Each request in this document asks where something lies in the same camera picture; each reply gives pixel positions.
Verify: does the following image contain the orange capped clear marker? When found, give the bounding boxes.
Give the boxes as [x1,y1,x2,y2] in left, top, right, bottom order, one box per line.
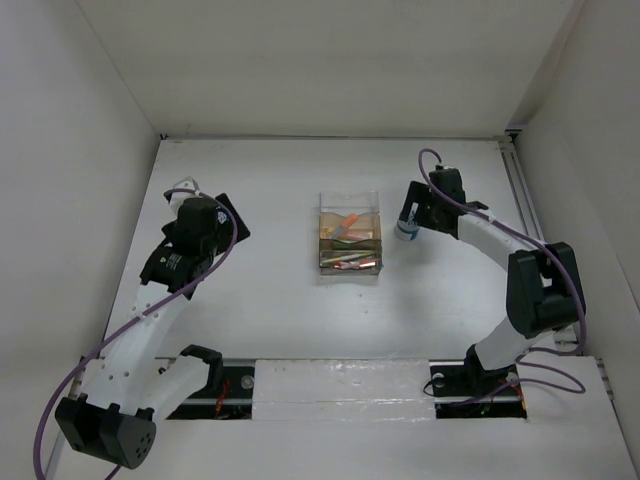
[328,213,358,239]

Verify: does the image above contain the yellow pen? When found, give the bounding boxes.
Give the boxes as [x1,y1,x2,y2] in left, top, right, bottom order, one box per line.
[320,252,372,266]

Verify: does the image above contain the orange pen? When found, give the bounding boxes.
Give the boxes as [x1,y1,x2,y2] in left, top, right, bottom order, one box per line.
[333,258,378,271]

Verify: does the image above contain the green highlighter marker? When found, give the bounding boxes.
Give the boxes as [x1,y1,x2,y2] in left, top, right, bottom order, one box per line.
[329,239,376,251]

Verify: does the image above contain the orange yellow highlighter marker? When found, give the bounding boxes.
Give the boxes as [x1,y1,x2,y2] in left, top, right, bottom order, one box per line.
[344,230,373,241]

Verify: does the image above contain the red pen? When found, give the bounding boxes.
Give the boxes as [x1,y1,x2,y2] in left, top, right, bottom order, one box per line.
[332,261,377,271]

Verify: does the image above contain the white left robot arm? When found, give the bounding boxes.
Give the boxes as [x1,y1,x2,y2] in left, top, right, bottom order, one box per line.
[55,184,250,470]

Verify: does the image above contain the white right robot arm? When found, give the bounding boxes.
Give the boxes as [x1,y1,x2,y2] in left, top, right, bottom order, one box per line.
[396,166,586,408]

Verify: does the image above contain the three-tier acrylic organizer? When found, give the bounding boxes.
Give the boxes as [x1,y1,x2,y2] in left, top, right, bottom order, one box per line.
[318,191,383,276]

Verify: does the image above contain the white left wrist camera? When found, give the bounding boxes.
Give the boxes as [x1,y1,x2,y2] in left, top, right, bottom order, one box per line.
[164,176,200,216]

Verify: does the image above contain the aluminium frame rail right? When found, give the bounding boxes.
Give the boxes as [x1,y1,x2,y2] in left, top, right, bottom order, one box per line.
[496,129,544,240]

